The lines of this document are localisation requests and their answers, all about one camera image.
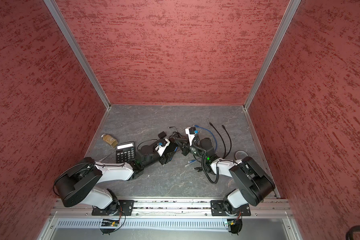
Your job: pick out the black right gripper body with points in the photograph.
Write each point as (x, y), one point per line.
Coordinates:
(194, 149)

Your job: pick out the glass jar with brown contents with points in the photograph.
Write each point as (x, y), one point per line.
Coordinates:
(110, 140)

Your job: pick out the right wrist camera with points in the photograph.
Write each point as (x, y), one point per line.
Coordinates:
(191, 133)

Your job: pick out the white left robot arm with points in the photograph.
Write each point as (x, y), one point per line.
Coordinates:
(80, 183)

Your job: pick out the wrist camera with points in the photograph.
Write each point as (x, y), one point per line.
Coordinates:
(191, 133)
(162, 145)

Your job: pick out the aluminium left corner post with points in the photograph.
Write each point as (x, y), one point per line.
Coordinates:
(63, 26)

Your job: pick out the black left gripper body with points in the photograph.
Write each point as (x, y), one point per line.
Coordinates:
(155, 158)

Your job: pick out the aluminium corner post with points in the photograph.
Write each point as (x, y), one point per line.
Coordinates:
(63, 26)
(279, 35)

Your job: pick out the black network switch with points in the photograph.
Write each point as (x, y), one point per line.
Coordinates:
(168, 153)

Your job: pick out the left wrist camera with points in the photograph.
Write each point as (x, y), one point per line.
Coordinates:
(162, 145)

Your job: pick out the brown tape roll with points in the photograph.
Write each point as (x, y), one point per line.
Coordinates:
(240, 155)

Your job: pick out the aluminium right corner post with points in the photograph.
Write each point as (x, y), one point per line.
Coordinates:
(279, 35)

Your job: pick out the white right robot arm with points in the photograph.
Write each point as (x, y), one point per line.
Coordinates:
(253, 183)

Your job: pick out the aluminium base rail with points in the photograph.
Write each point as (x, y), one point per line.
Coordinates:
(201, 208)

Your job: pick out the black power adapter with cable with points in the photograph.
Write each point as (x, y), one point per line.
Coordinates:
(175, 134)

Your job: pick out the black calculator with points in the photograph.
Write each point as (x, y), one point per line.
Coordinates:
(125, 152)

